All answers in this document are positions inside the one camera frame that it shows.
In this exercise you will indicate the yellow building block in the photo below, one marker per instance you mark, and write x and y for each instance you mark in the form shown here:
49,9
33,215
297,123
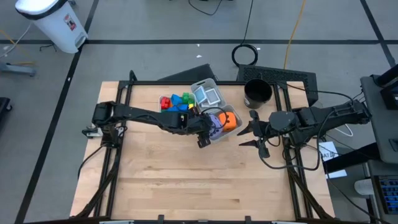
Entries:
191,106

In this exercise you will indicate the small grey plastic bin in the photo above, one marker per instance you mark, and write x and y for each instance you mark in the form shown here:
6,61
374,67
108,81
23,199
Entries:
199,84

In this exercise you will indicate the grey chair base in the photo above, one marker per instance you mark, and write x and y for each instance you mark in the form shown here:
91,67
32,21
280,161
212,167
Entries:
18,69

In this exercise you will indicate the red building block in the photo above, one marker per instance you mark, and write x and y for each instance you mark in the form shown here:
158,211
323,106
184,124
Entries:
164,103

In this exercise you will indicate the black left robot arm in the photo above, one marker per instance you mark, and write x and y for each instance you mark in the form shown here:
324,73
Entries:
140,116

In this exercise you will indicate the black desk monitor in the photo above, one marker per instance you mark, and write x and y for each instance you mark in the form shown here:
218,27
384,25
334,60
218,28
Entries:
390,96

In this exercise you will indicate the black perforated case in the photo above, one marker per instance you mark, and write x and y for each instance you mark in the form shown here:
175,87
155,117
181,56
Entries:
295,77

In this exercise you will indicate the white teal card box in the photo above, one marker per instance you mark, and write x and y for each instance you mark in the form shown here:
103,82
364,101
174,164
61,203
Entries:
200,94

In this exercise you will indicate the black cup with white logo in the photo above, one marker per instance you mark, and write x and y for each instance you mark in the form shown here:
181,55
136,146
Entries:
257,91

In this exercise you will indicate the dark green studded brick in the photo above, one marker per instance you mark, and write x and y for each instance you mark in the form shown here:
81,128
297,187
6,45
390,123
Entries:
191,100

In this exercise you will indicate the white plastic bin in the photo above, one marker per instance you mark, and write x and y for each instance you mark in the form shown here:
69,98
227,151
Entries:
162,96

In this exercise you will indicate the grey desk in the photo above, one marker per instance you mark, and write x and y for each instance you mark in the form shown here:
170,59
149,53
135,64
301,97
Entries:
376,137

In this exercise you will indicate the light blue T-shaped block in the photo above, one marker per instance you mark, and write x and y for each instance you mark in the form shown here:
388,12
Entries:
176,99

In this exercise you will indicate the white paper sheet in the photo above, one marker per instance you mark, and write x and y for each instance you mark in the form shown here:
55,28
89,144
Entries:
337,174
326,151

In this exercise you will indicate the white trash can black rim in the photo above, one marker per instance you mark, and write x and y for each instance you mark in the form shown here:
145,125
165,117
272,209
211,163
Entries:
59,28

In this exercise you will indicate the black floor object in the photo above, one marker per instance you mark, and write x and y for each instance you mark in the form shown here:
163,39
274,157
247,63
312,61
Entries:
3,107

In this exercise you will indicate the keyboard with coloured lights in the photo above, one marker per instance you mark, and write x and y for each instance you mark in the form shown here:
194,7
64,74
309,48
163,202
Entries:
388,194

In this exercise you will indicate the large grey plastic bin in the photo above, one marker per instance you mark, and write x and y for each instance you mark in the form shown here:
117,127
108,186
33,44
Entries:
237,123

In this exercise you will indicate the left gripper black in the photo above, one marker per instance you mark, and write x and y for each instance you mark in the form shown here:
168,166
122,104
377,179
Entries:
200,124

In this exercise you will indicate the purple foam die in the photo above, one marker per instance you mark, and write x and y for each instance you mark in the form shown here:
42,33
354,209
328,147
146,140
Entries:
216,128

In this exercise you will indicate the green two-stud block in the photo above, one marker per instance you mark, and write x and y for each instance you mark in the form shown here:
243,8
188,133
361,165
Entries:
185,97

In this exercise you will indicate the large blue building block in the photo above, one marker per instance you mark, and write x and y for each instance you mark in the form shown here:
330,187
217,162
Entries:
178,108

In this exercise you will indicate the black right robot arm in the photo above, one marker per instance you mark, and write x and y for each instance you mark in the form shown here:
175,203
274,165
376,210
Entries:
323,119

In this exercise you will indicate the grey rounded object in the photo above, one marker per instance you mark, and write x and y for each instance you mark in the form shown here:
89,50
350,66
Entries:
363,187

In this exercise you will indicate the black flat panel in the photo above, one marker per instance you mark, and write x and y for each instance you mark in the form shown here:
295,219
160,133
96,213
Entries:
196,73

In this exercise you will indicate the orange foam die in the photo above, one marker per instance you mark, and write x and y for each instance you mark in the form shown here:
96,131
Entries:
229,121

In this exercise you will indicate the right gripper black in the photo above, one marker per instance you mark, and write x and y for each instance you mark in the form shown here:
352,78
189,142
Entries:
260,129

